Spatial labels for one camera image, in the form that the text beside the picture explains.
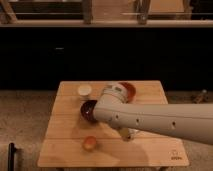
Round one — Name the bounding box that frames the dark brown bowl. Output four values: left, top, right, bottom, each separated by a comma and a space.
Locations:
80, 100, 97, 123

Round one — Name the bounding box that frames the orange apple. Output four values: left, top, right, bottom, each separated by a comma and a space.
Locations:
82, 136, 97, 151

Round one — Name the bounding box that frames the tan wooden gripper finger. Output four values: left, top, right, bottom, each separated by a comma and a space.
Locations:
119, 128, 131, 141

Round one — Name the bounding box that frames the orange bowl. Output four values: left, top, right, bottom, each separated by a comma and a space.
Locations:
121, 82, 136, 102

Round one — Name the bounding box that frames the black white dish brush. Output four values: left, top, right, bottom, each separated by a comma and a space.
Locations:
130, 129, 140, 136

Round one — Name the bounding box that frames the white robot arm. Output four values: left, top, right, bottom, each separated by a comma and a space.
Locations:
93, 83, 213, 145

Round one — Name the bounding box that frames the black post on floor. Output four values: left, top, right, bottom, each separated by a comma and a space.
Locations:
7, 143, 17, 171

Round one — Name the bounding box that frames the white paper cup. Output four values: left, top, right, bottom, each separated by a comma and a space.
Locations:
77, 84, 92, 100

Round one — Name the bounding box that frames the wooden shelf rail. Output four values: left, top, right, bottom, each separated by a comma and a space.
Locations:
0, 0, 213, 27

